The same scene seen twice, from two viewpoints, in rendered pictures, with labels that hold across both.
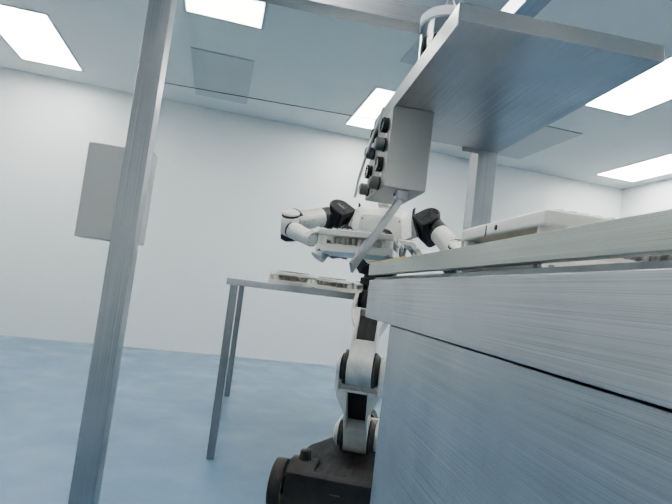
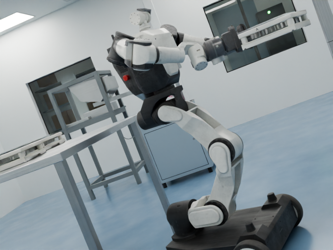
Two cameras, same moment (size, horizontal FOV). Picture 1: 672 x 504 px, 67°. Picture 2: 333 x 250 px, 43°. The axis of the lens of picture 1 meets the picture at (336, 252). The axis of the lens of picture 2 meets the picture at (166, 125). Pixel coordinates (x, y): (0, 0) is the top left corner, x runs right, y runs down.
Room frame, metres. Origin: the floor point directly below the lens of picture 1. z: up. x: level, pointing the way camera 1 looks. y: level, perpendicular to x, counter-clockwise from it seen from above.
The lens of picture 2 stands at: (1.49, 1.90, 0.98)
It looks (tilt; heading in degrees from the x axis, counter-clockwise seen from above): 4 degrees down; 294
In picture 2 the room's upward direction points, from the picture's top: 21 degrees counter-clockwise
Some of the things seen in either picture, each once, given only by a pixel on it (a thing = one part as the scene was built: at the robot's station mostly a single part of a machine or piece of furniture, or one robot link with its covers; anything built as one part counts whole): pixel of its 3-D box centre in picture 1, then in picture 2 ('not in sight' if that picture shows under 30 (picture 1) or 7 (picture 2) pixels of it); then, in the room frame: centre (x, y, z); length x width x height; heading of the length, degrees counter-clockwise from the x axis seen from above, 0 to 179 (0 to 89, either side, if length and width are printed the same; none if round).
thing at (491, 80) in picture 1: (484, 100); not in sight; (1.13, -0.29, 1.36); 0.62 x 0.38 x 0.04; 8
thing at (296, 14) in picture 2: (361, 238); (272, 24); (1.70, -0.08, 1.07); 0.25 x 0.24 x 0.02; 78
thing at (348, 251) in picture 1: (359, 253); (276, 34); (1.70, -0.08, 1.03); 0.24 x 0.24 x 0.02; 78
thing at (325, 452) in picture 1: (355, 454); (222, 223); (2.31, -0.19, 0.19); 0.64 x 0.52 x 0.33; 170
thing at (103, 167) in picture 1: (117, 194); not in sight; (1.40, 0.62, 1.08); 0.17 x 0.06 x 0.26; 98
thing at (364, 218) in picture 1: (381, 240); (146, 60); (2.38, -0.21, 1.16); 0.34 x 0.30 x 0.36; 80
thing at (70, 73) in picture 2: not in sight; (71, 98); (5.81, -4.46, 1.43); 1.32 x 0.01 x 1.11; 13
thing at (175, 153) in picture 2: not in sight; (177, 143); (3.33, -2.41, 0.38); 0.63 x 0.57 x 0.76; 13
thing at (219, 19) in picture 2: not in sight; (254, 25); (2.52, -5.21, 1.43); 1.38 x 0.01 x 1.16; 13
